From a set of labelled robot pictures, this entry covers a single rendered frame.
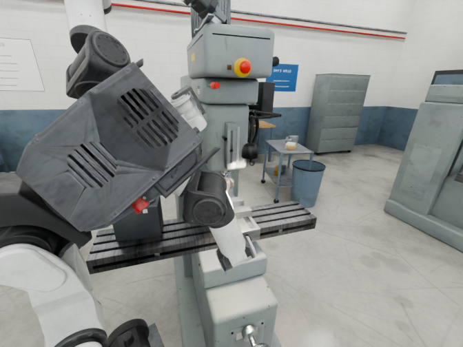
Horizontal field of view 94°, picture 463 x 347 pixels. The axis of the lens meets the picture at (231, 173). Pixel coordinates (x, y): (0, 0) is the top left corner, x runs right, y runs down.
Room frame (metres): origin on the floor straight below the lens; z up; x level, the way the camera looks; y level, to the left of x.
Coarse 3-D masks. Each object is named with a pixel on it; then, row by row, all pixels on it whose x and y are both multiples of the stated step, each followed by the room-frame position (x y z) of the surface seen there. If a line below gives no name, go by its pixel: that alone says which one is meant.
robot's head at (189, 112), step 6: (186, 102) 0.63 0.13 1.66; (180, 108) 0.63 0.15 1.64; (186, 108) 0.63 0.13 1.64; (192, 108) 0.64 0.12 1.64; (186, 114) 0.64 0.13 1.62; (192, 114) 0.64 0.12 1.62; (198, 114) 0.65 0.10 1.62; (186, 120) 0.64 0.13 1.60; (192, 120) 0.64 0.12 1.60; (198, 120) 0.65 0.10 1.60; (204, 120) 0.67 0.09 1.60; (192, 126) 0.64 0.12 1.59; (198, 126) 0.65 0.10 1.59; (204, 126) 0.66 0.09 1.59
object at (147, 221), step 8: (152, 200) 0.94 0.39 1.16; (160, 200) 1.01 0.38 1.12; (152, 208) 0.91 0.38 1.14; (160, 208) 0.98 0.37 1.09; (128, 216) 0.89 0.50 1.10; (136, 216) 0.89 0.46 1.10; (144, 216) 0.90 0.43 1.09; (152, 216) 0.91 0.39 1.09; (160, 216) 0.95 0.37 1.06; (120, 224) 0.88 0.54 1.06; (128, 224) 0.89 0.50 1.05; (136, 224) 0.89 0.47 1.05; (144, 224) 0.90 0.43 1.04; (152, 224) 0.91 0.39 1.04; (160, 224) 0.92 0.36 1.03; (120, 232) 0.88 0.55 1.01; (128, 232) 0.88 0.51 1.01; (136, 232) 0.89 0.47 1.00; (144, 232) 0.90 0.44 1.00; (152, 232) 0.91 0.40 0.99; (160, 232) 0.91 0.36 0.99; (120, 240) 0.88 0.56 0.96
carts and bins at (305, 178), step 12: (276, 144) 3.43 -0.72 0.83; (288, 144) 3.19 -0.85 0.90; (264, 156) 3.71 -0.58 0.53; (312, 156) 3.01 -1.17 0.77; (264, 168) 3.69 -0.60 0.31; (276, 168) 3.43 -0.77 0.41; (288, 168) 3.71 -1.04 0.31; (300, 168) 3.21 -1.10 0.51; (312, 168) 3.21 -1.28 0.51; (324, 168) 3.00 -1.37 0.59; (264, 180) 3.70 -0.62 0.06; (276, 180) 3.14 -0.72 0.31; (288, 180) 3.15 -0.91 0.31; (300, 180) 2.87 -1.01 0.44; (312, 180) 2.81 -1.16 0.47; (276, 192) 2.94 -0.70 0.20; (300, 192) 2.86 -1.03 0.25; (312, 192) 2.83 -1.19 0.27; (312, 204) 2.86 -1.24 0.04
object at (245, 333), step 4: (244, 328) 0.64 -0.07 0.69; (248, 328) 0.63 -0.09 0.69; (252, 328) 0.63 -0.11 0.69; (244, 332) 0.62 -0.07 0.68; (248, 332) 0.62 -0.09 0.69; (252, 332) 0.62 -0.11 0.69; (256, 332) 0.63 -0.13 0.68; (244, 336) 0.61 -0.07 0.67; (248, 336) 0.61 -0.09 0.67; (252, 336) 0.61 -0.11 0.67; (256, 336) 0.63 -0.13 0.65; (244, 340) 0.61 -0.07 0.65; (248, 340) 0.61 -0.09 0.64; (252, 340) 0.60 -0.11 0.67; (252, 344) 0.58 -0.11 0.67; (256, 344) 0.56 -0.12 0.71; (260, 344) 0.56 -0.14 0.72; (264, 344) 0.56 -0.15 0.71
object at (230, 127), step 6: (228, 126) 0.93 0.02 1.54; (234, 126) 0.94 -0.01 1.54; (228, 132) 0.93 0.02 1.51; (234, 132) 0.94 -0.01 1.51; (228, 138) 0.93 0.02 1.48; (234, 138) 0.94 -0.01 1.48; (228, 144) 0.93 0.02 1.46; (234, 144) 0.94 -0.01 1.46; (228, 150) 0.93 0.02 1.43; (234, 150) 0.94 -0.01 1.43; (228, 156) 0.93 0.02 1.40; (234, 156) 0.94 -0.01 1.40; (228, 162) 0.93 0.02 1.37; (234, 162) 0.94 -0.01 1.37; (228, 168) 0.93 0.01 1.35; (234, 168) 0.94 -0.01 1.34
